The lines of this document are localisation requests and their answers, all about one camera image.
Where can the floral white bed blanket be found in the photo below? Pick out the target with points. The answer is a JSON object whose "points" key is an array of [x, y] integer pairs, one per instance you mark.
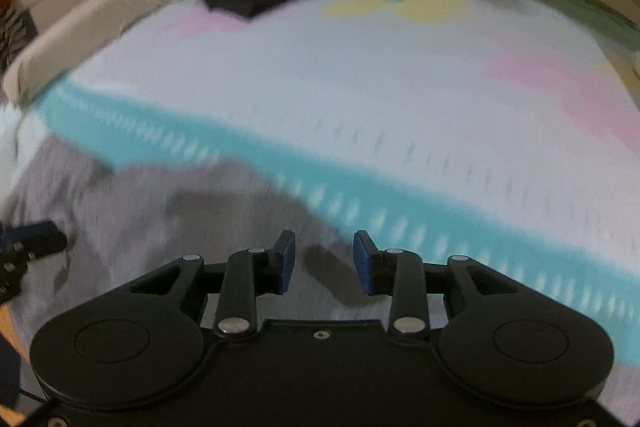
{"points": [[503, 130]]}

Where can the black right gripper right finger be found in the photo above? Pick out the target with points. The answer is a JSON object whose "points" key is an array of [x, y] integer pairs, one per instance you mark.
{"points": [[398, 274]]}

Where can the red and black object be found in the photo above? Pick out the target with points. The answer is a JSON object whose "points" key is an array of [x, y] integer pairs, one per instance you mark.
{"points": [[17, 30]]}

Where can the beige quilt at bedside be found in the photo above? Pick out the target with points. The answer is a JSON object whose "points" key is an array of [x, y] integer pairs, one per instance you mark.
{"points": [[69, 41]]}

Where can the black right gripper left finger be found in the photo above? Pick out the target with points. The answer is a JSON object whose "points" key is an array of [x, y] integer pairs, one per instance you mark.
{"points": [[248, 275]]}

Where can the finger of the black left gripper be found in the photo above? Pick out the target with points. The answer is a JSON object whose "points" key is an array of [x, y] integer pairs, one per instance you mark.
{"points": [[31, 242]]}

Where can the grey speckled pants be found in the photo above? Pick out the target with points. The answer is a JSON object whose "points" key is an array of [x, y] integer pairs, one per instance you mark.
{"points": [[125, 223]]}

